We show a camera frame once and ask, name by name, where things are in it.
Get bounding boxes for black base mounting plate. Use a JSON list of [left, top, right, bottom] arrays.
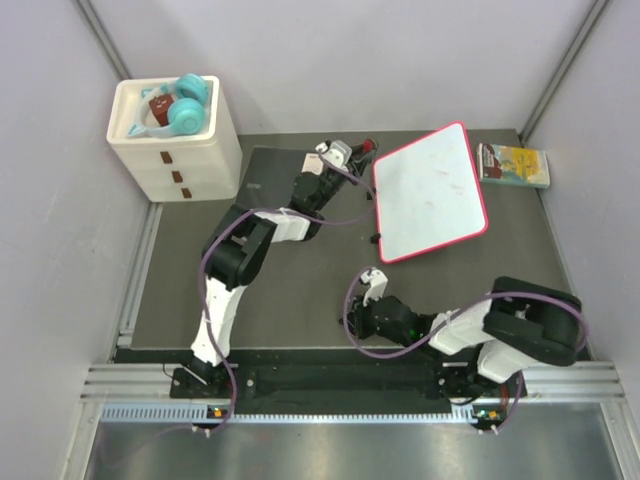
[[170, 348, 518, 414]]

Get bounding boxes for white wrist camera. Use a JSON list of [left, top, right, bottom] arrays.
[[315, 140, 353, 169], [359, 268, 388, 307]]

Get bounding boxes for black notebook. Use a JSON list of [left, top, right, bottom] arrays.
[[235, 146, 317, 209]]

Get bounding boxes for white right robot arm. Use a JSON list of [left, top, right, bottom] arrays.
[[340, 268, 588, 400]]

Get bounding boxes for teal cat ear headphones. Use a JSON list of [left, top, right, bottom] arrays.
[[127, 73, 209, 139]]

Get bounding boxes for white drawer unit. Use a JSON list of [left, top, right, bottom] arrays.
[[106, 75, 242, 203]]

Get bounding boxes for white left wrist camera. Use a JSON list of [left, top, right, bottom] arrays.
[[315, 140, 353, 169]]

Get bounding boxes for yellow green book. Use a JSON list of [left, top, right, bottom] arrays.
[[476, 143, 551, 189]]

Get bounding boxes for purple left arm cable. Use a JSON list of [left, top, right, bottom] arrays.
[[192, 149, 377, 434]]

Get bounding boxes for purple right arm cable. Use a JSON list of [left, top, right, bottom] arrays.
[[344, 269, 587, 434]]

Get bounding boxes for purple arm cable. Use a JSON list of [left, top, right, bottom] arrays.
[[344, 269, 587, 434], [192, 149, 377, 434]]

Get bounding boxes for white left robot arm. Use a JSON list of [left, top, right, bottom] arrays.
[[185, 138, 378, 397]]

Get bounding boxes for pink framed whiteboard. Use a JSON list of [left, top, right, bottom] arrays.
[[372, 121, 489, 264]]

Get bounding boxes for brown cube toy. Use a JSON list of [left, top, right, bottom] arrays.
[[148, 93, 174, 127]]

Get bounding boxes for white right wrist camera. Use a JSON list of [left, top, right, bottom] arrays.
[[359, 268, 388, 307]]

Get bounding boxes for grey slotted cable duct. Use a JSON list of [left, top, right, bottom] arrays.
[[100, 403, 489, 425]]

